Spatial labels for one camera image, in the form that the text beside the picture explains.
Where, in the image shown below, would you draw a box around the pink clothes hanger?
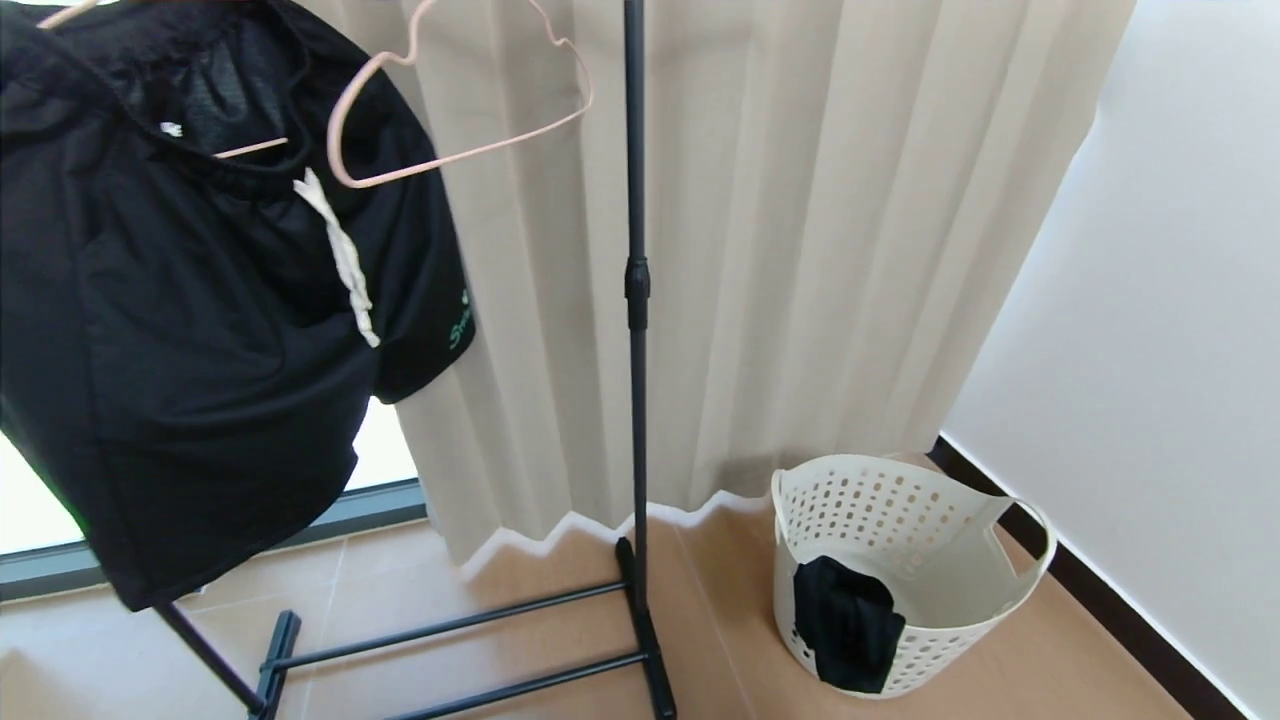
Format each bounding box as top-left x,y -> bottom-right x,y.
38,0 -> 291,161
327,0 -> 595,190

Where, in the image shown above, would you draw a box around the black t-shirt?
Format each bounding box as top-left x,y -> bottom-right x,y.
793,556 -> 907,695

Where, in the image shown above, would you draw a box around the black shorts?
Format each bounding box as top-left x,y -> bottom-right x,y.
0,0 -> 477,613

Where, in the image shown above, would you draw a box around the black clothes rack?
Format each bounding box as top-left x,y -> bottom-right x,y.
155,0 -> 679,720

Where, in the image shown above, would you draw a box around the white laundry basket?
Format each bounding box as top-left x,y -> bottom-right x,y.
770,455 -> 1059,699

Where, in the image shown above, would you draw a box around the beige curtain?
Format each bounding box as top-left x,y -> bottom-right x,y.
300,0 -> 1138,568

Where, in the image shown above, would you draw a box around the window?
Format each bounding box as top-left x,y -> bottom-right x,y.
0,395 -> 429,604

